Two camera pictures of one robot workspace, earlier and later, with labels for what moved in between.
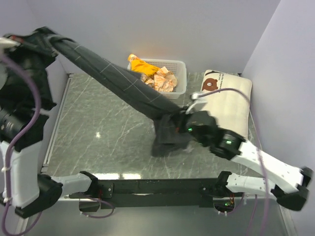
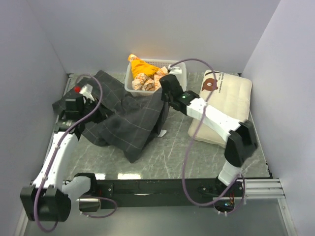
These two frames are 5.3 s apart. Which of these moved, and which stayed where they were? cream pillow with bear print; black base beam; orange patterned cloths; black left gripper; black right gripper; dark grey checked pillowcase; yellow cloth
Moved: black left gripper; black right gripper; dark grey checked pillowcase
Stayed: cream pillow with bear print; yellow cloth; orange patterned cloths; black base beam
